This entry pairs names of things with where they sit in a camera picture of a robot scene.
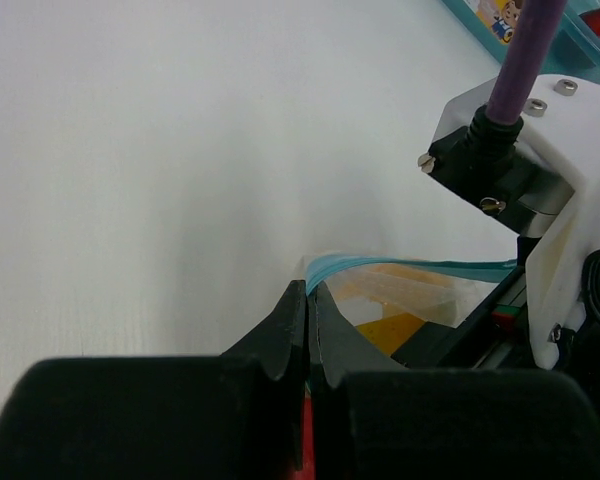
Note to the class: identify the clear zip top bag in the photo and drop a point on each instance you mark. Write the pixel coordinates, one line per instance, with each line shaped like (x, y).
(366, 288)

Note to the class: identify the yellow green fake mango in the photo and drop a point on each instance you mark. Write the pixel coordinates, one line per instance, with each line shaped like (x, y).
(390, 333)

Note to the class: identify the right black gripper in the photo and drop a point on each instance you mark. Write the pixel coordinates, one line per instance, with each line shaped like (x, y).
(496, 334)

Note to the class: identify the red fake tomato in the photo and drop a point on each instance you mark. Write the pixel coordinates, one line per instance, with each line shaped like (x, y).
(307, 471)

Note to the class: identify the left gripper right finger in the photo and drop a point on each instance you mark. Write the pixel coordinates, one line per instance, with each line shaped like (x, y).
(375, 419)

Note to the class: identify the teal plastic bin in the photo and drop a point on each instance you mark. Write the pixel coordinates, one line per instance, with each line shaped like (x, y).
(575, 49)

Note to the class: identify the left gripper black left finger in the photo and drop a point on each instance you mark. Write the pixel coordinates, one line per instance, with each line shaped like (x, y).
(237, 415)

